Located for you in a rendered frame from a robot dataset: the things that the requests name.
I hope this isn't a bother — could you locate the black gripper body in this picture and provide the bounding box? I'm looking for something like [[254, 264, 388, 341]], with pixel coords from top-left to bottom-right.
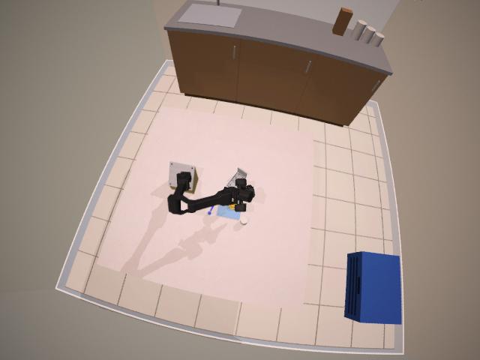
[[235, 178, 247, 212]]

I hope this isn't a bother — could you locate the light blue flat mat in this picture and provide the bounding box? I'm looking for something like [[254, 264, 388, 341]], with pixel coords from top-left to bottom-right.
[[216, 205, 241, 220]]

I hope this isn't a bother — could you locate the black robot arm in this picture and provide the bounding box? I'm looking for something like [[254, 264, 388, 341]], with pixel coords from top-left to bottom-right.
[[167, 171, 255, 215]]

